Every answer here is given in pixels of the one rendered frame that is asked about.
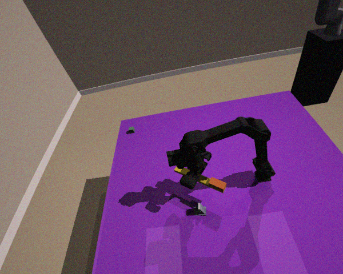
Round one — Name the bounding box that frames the yellow bar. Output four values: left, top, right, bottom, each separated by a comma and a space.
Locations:
174, 167, 226, 193

